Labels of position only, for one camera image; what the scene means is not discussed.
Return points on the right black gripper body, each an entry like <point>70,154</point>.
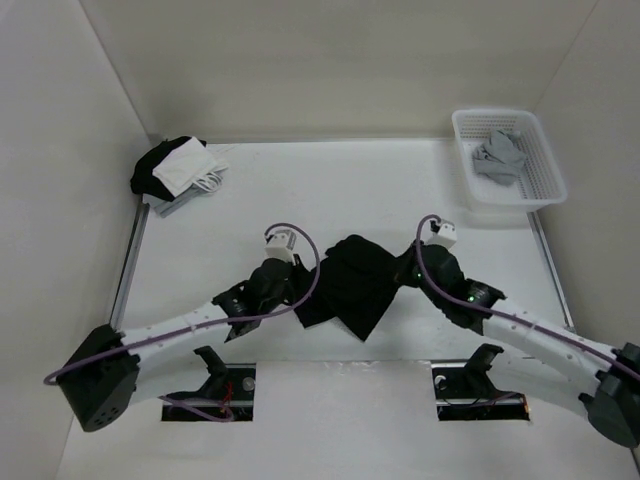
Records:
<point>408,272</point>

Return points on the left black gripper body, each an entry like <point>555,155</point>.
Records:
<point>293,288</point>

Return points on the black tank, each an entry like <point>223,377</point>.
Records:
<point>143,181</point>
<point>356,285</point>

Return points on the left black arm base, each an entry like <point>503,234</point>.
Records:
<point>226,393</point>

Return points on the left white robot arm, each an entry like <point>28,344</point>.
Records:
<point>178,360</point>

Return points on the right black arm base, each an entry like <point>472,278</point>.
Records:
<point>464,392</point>

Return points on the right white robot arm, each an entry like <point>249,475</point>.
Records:
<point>596,381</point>

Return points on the grey tank top in basket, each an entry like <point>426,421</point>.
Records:
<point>499,158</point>

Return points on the folded grey tank top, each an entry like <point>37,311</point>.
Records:
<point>165,208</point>

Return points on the folded white tank top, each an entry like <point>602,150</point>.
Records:
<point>190,165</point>

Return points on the folded black tank top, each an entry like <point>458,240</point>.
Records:
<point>143,181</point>

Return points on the white plastic basket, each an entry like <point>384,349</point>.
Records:
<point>539,184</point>

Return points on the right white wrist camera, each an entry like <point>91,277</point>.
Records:
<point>442,233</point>

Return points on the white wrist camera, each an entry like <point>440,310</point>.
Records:
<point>442,233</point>
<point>280,244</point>

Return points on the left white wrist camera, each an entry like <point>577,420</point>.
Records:
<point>280,244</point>

